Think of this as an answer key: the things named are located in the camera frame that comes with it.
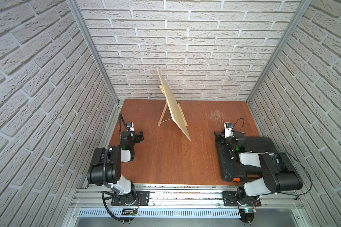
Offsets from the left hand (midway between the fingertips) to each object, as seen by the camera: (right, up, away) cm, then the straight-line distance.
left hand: (135, 128), depth 94 cm
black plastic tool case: (+60, -22, -18) cm, 67 cm away
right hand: (+60, -2, -1) cm, 60 cm away
